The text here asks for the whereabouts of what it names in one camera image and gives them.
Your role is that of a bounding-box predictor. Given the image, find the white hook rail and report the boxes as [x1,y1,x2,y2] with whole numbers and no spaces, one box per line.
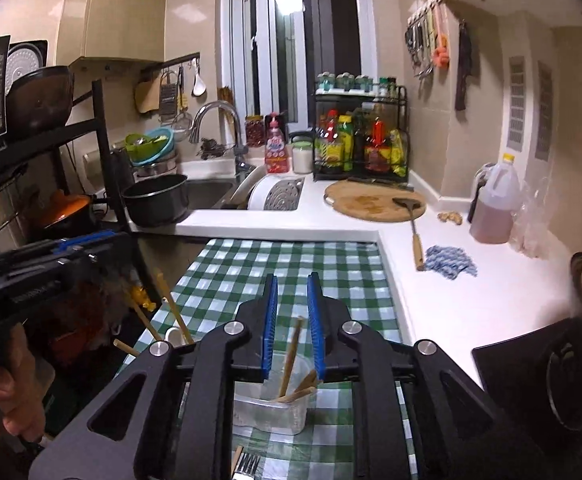
[406,0,444,26]

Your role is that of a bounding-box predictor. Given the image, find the mesh strainer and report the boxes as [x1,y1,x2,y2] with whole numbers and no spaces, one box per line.
[171,110,194,141]

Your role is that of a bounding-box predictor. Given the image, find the clear plastic container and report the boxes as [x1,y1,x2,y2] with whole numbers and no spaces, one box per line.
[232,352,318,436]

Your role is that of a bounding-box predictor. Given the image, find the grey wall vent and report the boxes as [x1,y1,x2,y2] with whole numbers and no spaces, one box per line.
[507,56,526,153]
[536,61,554,162]

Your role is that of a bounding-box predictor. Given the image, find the hanging wooden board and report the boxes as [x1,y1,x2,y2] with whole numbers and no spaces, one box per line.
[134,77,164,116]

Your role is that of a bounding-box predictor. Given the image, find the white ladle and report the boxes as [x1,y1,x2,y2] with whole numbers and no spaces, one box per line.
[191,60,208,97]

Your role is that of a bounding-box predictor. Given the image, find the clear plastic bag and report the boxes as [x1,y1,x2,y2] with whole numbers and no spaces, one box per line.
[511,177,562,258]

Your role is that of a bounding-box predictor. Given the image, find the metal grater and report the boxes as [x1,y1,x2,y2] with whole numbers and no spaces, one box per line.
[158,72,179,116]

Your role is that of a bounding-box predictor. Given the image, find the white plate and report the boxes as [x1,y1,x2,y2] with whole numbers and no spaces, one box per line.
[231,165,267,206]

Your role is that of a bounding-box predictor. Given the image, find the round wooden cutting board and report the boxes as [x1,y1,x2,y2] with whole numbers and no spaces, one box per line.
[323,179,428,223]

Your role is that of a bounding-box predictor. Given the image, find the green colander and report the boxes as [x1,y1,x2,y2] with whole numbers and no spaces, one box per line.
[125,130,162,161]

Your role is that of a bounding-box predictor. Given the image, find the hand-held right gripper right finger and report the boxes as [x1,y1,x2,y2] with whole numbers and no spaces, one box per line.
[307,273,552,480]

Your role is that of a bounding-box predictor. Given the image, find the pink dish soap bottle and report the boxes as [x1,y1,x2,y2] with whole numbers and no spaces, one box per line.
[264,112,292,175]

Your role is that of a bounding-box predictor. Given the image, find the black wall rail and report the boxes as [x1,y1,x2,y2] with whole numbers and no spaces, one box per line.
[141,51,201,73]

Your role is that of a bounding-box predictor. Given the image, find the orange handled peeler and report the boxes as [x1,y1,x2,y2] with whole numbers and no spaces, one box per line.
[433,5,450,68]

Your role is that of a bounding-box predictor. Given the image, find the steel sink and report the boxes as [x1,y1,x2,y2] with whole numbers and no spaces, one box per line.
[181,177,239,211]

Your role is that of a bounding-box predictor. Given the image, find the dark tall jug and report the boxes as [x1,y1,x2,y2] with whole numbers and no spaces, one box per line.
[108,147,134,196]

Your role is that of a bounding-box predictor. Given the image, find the green checkered tablecloth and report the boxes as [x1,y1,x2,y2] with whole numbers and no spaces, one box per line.
[116,237,419,480]

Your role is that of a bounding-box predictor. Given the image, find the black gas stove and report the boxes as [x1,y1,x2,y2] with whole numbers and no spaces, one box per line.
[471,317,582,480]

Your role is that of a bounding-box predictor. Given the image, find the hanging kitchen scissors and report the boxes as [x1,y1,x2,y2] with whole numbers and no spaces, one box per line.
[406,15,422,68]

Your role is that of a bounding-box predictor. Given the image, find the red jar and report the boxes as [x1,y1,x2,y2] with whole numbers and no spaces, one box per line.
[245,115,265,148]

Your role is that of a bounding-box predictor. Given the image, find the blue plastic basin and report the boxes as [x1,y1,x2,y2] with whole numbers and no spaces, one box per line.
[131,127,177,166]

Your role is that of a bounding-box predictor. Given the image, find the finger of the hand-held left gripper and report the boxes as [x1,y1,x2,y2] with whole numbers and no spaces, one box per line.
[58,246,141,288]
[0,231,129,268]

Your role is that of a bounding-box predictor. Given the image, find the row of spice jars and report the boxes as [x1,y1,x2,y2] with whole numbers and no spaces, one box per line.
[318,71,399,96]

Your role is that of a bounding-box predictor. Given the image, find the white framed window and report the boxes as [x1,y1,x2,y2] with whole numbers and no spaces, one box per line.
[218,0,377,126]

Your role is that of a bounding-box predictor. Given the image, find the row of condiment bottles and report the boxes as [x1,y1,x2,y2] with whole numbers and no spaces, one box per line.
[317,105,408,178]

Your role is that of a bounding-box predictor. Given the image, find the wooden handled spatula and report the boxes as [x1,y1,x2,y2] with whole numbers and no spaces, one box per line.
[392,196,426,272]

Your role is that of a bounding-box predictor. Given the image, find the person's left hand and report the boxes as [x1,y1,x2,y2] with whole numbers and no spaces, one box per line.
[0,327,48,443]

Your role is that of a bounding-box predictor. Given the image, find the hanging metal tools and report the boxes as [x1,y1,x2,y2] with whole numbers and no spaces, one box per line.
[418,7,437,81]

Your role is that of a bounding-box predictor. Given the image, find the dark scrub pad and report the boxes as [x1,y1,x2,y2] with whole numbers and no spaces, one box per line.
[196,137,227,161]

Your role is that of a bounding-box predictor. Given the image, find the metal fork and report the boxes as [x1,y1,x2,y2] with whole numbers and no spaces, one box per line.
[232,452,262,478]

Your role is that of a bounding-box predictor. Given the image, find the plastic oil jug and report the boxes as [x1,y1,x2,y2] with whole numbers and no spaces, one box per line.
[469,153,520,244]

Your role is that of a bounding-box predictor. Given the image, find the chrome faucet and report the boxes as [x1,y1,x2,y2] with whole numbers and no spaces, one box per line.
[189,101,249,171]

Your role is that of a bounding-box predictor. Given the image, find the white jar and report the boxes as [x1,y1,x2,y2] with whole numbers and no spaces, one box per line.
[291,141,314,174]

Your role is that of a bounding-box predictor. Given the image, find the yellow plastic bag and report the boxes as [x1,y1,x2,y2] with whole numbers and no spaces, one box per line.
[131,285,157,311]

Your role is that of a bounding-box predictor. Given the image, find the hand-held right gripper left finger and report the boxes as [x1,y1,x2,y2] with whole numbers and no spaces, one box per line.
[28,274,278,480]

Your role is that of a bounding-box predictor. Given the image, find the black spice rack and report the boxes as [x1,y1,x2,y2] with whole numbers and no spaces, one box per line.
[313,85,409,183]

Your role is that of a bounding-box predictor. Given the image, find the blue checkered cloth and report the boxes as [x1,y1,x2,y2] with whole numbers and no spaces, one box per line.
[423,245,479,278]

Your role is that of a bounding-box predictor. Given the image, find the orange lidded pot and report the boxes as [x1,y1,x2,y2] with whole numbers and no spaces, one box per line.
[36,189,97,241]

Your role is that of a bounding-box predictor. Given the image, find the black shelf rack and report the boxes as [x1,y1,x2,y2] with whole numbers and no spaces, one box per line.
[0,80,137,261]

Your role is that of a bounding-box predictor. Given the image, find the black cooking pot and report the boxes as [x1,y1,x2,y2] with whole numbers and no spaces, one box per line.
[122,174,190,227]

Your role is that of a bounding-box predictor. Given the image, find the hanging cleaver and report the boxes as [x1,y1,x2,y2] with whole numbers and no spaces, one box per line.
[455,20,473,112]

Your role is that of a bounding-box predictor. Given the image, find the red plastic bag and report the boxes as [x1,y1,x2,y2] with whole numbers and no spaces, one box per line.
[46,300,117,361]

